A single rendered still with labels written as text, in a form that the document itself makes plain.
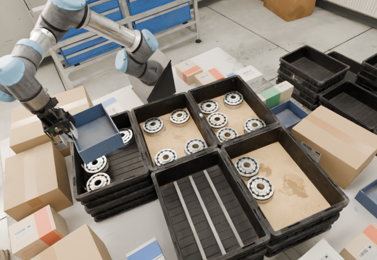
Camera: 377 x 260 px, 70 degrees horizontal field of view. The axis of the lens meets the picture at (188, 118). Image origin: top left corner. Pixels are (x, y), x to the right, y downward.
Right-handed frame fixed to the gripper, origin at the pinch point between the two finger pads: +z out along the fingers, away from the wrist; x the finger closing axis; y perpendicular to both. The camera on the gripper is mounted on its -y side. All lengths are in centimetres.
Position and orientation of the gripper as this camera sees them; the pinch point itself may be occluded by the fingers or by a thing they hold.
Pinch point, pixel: (73, 137)
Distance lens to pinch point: 105.5
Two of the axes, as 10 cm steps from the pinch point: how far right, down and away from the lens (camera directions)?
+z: 2.1, 6.3, 7.4
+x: 8.4, -5.0, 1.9
